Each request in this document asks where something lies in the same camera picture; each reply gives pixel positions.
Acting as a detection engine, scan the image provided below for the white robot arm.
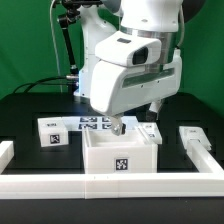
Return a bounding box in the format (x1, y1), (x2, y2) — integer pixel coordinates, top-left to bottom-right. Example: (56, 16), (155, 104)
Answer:
(75, 0), (183, 135)

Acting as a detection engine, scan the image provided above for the white U-shaped obstacle fence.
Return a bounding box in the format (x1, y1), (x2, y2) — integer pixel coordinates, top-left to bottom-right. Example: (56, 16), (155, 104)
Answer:
(0, 141), (224, 199)

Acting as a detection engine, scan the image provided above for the black cable bundle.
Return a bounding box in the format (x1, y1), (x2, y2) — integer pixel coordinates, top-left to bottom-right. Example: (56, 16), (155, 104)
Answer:
(12, 75), (80, 94)

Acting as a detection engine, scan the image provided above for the white fiducial marker sheet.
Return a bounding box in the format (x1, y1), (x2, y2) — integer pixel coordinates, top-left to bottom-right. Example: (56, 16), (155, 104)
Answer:
(62, 116), (138, 131)

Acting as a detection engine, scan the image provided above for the white cabinet body box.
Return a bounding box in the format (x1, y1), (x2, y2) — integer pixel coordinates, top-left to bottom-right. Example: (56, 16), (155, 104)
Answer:
(82, 128), (158, 174)

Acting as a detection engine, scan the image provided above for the white cabinet door panel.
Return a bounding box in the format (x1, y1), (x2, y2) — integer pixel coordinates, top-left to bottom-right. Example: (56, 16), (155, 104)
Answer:
(140, 122), (162, 144)

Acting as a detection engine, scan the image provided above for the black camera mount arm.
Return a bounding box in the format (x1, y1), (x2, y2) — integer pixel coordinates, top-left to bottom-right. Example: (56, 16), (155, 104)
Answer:
(52, 0), (103, 79)

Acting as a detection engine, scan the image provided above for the white cabinet top block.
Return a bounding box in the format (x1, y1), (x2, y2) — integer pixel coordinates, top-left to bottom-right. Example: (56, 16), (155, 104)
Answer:
(37, 117), (69, 147)

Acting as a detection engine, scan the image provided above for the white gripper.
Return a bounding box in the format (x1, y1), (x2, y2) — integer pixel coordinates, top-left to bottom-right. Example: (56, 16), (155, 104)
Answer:
(90, 35), (182, 136)

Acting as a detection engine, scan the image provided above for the white cable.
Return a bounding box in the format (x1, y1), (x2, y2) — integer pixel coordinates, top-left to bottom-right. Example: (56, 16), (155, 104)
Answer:
(49, 0), (64, 94)

